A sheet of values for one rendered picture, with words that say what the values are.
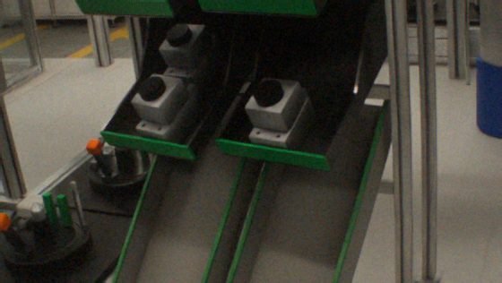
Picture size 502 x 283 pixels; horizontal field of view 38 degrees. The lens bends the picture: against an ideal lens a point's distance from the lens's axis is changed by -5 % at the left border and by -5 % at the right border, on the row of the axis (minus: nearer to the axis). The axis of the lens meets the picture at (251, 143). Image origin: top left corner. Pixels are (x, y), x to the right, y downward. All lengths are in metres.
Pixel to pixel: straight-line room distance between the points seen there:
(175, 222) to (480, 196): 0.63
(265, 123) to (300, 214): 0.17
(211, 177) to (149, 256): 0.13
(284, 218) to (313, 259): 0.07
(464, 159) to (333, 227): 0.67
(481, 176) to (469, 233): 0.20
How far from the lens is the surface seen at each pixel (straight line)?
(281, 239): 0.91
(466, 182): 1.44
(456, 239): 1.27
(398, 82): 0.85
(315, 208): 0.90
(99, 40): 2.31
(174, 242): 0.96
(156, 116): 0.83
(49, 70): 2.42
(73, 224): 1.17
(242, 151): 0.81
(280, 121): 0.76
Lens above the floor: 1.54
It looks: 24 degrees down
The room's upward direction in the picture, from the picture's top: 7 degrees counter-clockwise
